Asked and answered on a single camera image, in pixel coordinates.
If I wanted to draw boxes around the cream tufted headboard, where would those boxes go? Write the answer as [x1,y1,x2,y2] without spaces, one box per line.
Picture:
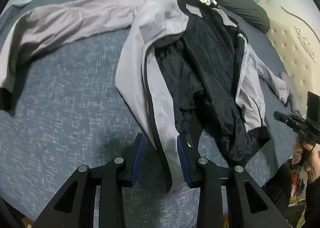
[258,0,319,102]

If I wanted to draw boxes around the grey and black jacket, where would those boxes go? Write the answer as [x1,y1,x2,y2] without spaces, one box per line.
[1,0,289,190]

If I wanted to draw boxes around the person's right hand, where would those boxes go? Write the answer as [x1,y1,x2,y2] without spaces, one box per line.
[292,135,319,184]

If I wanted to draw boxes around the folded grey garment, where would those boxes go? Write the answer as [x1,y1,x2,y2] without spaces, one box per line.
[279,72,303,115]

